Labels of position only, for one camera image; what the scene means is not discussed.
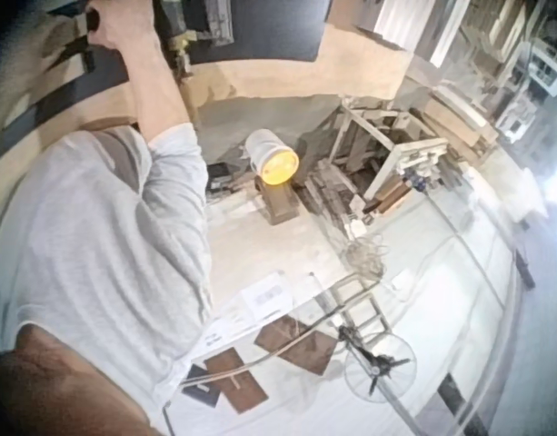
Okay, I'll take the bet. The person's right hand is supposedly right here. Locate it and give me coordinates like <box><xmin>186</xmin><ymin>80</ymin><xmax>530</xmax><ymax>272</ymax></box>
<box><xmin>85</xmin><ymin>0</ymin><xmax>164</xmax><ymax>52</ymax></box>

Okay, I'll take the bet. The yellow clamp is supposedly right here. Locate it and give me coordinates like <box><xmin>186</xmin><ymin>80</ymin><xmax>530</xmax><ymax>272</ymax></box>
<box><xmin>165</xmin><ymin>30</ymin><xmax>194</xmax><ymax>79</ymax></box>

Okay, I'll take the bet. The grey framed panel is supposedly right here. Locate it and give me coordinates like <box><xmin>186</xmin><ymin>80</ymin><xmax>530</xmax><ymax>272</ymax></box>
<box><xmin>199</xmin><ymin>0</ymin><xmax>236</xmax><ymax>47</ymax></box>

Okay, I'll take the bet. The large black panel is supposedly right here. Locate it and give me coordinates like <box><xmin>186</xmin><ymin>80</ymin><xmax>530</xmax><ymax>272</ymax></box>
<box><xmin>183</xmin><ymin>0</ymin><xmax>330</xmax><ymax>65</ymax></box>

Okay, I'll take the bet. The pile of dark scraps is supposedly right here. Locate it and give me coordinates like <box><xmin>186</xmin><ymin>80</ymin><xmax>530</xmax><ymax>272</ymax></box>
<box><xmin>206</xmin><ymin>159</ymin><xmax>248</xmax><ymax>193</ymax></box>

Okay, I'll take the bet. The white bucket with yellow inside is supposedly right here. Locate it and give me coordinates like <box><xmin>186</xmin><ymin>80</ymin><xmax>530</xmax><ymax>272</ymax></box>
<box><xmin>243</xmin><ymin>128</ymin><xmax>301</xmax><ymax>187</ymax></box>

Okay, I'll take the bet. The wooden block stand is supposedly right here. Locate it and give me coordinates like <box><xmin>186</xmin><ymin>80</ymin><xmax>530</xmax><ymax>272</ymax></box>
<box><xmin>254</xmin><ymin>174</ymin><xmax>301</xmax><ymax>227</ymax></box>

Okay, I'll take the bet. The wooden cart with lumber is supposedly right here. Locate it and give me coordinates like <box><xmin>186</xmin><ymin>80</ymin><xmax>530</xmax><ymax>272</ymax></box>
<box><xmin>303</xmin><ymin>94</ymin><xmax>453</xmax><ymax>224</ymax></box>

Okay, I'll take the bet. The white paper sheet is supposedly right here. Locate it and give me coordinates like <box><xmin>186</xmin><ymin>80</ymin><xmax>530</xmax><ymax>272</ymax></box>
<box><xmin>239</xmin><ymin>271</ymin><xmax>292</xmax><ymax>321</ymax></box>

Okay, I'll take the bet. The white upright panel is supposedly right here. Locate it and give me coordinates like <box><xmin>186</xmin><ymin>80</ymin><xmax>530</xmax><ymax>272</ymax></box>
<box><xmin>373</xmin><ymin>0</ymin><xmax>466</xmax><ymax>65</ymax></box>

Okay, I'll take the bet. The brown square board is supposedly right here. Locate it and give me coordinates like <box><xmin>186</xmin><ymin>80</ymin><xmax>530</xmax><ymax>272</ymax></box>
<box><xmin>253</xmin><ymin>313</ymin><xmax>312</xmax><ymax>360</ymax></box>
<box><xmin>277</xmin><ymin>330</ymin><xmax>339</xmax><ymax>377</ymax></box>

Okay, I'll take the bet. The thin wooden strip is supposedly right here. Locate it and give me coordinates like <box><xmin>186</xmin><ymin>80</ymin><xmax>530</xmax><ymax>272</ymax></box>
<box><xmin>182</xmin><ymin>327</ymin><xmax>325</xmax><ymax>388</ymax></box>

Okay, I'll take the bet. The brown rectangular board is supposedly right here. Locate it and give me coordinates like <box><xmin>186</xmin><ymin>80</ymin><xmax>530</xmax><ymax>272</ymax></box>
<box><xmin>202</xmin><ymin>348</ymin><xmax>270</xmax><ymax>415</ymax></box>

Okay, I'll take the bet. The stack of wooden boards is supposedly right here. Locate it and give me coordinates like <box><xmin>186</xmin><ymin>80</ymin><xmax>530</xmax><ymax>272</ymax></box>
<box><xmin>422</xmin><ymin>84</ymin><xmax>502</xmax><ymax>161</ymax></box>

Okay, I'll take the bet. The shelf with wood stock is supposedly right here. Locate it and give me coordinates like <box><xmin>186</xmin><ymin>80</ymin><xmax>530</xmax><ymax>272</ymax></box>
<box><xmin>459</xmin><ymin>0</ymin><xmax>557</xmax><ymax>142</ymax></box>

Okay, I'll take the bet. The small black bar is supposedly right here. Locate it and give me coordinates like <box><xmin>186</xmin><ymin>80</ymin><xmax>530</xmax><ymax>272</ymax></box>
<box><xmin>515</xmin><ymin>251</ymin><xmax>536</xmax><ymax>288</ymax></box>

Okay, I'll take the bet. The tangled white cable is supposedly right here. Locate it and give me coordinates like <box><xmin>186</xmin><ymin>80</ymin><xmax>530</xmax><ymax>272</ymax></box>
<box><xmin>340</xmin><ymin>223</ymin><xmax>392</xmax><ymax>278</ymax></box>

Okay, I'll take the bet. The metal ladder frame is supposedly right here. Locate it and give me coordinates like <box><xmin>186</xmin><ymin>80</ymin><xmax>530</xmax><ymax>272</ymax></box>
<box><xmin>322</xmin><ymin>275</ymin><xmax>393</xmax><ymax>338</ymax></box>

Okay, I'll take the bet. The round wire floor fan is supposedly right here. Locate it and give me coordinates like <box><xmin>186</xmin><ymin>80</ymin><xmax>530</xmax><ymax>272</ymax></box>
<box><xmin>343</xmin><ymin>323</ymin><xmax>418</xmax><ymax>405</ymax></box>

